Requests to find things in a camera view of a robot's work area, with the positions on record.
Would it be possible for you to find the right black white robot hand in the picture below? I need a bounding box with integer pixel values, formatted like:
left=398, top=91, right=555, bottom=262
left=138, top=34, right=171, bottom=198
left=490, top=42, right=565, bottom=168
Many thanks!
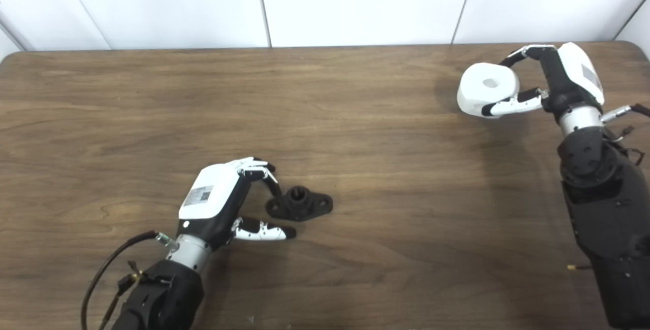
left=481, top=42, right=606, bottom=135

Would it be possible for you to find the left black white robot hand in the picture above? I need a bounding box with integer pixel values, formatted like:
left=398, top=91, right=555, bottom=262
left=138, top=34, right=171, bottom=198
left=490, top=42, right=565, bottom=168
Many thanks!
left=165, top=157, right=297, bottom=272

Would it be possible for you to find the black flanged holder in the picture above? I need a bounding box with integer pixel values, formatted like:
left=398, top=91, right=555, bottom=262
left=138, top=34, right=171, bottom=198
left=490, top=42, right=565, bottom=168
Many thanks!
left=266, top=186, right=334, bottom=222

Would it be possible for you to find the round white piece with hole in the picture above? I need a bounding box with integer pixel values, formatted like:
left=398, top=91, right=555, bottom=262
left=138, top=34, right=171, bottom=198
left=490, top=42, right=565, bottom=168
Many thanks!
left=457, top=62, right=521, bottom=118

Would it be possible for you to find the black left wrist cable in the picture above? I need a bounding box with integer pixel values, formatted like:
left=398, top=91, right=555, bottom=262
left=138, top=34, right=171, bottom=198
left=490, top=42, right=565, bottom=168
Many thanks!
left=80, top=230, right=179, bottom=330

